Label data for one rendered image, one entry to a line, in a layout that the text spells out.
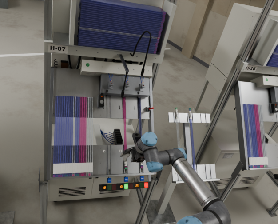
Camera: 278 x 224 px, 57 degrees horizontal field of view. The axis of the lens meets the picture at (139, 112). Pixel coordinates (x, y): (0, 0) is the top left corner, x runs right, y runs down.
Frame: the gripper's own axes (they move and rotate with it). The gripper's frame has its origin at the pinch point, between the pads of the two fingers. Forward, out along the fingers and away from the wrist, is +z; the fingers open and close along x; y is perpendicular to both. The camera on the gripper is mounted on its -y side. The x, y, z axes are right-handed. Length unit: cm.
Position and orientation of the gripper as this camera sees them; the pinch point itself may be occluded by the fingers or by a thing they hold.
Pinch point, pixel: (131, 154)
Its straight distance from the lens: 158.4
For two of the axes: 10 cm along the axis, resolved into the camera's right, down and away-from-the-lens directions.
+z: -2.9, 4.5, 8.5
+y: 1.1, 8.9, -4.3
